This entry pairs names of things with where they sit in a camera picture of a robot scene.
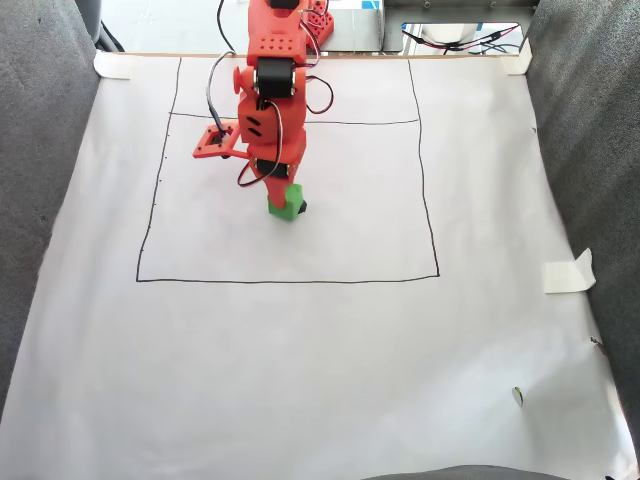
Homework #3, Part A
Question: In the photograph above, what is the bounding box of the green block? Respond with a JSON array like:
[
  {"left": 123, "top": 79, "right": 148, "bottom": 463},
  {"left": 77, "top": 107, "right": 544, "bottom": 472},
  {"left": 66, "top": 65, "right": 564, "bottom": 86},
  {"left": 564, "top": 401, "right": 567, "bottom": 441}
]
[{"left": 266, "top": 182, "right": 306, "bottom": 223}]

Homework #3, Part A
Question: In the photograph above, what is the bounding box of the white paper sheet with drawn rectangle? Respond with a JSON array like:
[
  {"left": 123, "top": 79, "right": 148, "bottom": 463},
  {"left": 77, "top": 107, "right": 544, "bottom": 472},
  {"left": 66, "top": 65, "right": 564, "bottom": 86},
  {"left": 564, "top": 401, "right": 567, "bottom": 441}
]
[{"left": 0, "top": 52, "right": 639, "bottom": 480}]

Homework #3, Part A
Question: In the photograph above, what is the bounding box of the gray cloth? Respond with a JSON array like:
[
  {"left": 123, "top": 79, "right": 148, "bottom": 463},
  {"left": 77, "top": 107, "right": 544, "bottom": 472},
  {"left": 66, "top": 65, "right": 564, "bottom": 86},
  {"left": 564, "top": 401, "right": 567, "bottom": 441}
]
[
  {"left": 524, "top": 0, "right": 640, "bottom": 451},
  {"left": 0, "top": 0, "right": 101, "bottom": 416}
]

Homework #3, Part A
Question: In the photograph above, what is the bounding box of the white tape piece with folded corner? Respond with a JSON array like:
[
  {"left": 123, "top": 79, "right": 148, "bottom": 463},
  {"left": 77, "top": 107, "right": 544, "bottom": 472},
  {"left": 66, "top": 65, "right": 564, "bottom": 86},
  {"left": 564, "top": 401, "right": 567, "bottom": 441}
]
[{"left": 542, "top": 247, "right": 597, "bottom": 295}]

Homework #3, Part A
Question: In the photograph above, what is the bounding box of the red black servo wire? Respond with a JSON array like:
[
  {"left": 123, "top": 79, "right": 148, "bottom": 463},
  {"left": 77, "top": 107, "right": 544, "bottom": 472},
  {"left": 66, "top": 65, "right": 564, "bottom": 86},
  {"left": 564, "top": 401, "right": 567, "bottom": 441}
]
[
  {"left": 236, "top": 99, "right": 287, "bottom": 189},
  {"left": 303, "top": 74, "right": 335, "bottom": 116}
]

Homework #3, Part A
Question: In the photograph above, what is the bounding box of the orange camera mount with camera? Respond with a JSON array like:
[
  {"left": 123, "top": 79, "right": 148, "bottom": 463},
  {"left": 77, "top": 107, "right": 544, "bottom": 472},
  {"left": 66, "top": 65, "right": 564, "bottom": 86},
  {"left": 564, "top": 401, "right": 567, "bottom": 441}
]
[{"left": 192, "top": 123, "right": 242, "bottom": 161}]

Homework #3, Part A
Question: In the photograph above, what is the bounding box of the black camera cable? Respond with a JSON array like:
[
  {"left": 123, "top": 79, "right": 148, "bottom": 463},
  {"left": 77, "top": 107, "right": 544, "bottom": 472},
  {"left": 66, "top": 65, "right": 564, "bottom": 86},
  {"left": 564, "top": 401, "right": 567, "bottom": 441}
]
[{"left": 206, "top": 0, "right": 237, "bottom": 132}]

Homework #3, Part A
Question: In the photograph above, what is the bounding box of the gray metal frame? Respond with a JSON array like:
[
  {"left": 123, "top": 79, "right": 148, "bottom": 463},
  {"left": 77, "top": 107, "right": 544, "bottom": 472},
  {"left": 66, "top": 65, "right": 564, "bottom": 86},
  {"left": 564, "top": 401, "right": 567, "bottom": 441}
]
[{"left": 382, "top": 0, "right": 539, "bottom": 56}]

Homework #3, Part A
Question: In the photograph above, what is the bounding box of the dark gray post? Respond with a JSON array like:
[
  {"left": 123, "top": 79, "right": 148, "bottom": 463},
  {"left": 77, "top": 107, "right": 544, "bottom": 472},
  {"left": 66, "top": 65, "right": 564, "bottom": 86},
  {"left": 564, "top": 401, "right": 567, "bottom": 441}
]
[{"left": 74, "top": 0, "right": 104, "bottom": 40}]

